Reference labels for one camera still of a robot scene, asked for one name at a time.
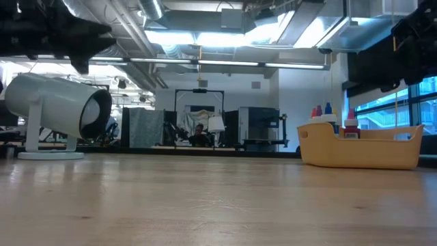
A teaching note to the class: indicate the gray fabric partition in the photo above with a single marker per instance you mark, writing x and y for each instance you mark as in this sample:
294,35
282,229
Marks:
145,128

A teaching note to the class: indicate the white draped cloth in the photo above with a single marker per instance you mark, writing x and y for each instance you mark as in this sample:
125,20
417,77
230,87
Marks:
191,119

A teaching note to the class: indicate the white table lamp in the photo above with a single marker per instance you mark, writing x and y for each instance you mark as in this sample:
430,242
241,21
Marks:
216,123

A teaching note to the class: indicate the round metal air duct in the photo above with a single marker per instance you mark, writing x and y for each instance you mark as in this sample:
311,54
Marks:
152,8

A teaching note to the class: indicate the long linear ceiling light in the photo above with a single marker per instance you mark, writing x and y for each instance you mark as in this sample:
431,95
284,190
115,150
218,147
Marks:
225,63

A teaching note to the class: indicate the rectangular metal air duct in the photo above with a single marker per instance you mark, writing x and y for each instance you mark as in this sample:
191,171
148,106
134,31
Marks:
334,34

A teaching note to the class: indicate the person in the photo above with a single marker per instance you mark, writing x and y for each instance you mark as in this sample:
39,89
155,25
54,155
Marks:
199,138

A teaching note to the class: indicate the black metal frame rig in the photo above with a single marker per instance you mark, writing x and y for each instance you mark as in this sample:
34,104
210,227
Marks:
199,91

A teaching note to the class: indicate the window with dark frame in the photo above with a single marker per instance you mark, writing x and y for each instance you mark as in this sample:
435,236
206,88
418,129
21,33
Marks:
382,116

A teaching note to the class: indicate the black metal stand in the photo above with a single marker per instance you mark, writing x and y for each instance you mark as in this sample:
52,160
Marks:
284,130

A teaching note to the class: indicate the large red food coloring bottle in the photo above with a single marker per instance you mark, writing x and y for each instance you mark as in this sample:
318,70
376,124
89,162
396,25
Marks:
313,113

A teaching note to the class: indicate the black aluminium table frame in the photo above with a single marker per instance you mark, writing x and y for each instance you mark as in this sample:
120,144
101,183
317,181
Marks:
205,152

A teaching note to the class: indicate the black ceiling spotlight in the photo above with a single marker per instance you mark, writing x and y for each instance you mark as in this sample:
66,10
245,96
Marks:
122,83

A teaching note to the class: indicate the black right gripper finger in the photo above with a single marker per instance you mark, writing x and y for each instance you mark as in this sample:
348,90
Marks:
379,68

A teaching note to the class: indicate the gray metal cabinet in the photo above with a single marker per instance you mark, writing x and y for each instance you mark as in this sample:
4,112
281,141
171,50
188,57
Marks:
259,126

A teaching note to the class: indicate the gray wall vent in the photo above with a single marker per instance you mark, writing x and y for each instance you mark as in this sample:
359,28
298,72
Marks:
256,84
203,83

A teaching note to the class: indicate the yellow plastic bin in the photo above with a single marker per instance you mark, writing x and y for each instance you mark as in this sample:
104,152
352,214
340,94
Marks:
358,153

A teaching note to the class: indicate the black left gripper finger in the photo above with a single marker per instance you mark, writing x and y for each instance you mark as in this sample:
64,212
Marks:
85,46
85,27

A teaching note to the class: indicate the white cylindrical projector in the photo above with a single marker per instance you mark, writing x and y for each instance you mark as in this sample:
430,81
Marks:
51,99

